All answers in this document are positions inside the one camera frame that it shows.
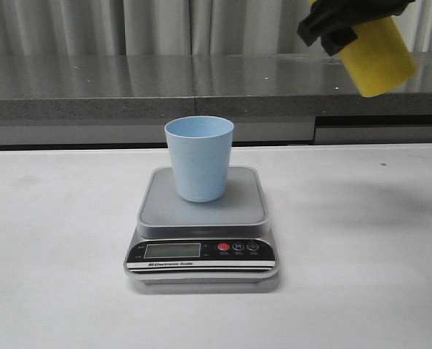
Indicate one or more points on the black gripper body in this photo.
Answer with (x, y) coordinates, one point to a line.
(339, 24)

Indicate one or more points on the yellow squeeze bottle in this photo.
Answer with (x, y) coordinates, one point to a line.
(377, 71)

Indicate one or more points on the light blue plastic cup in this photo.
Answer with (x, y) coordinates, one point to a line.
(200, 150)

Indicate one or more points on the silver electronic kitchen scale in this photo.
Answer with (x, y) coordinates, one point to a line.
(228, 240)

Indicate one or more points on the grey stone counter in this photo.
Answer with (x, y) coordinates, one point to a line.
(49, 101)

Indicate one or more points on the grey pleated curtain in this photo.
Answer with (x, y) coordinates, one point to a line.
(152, 27)

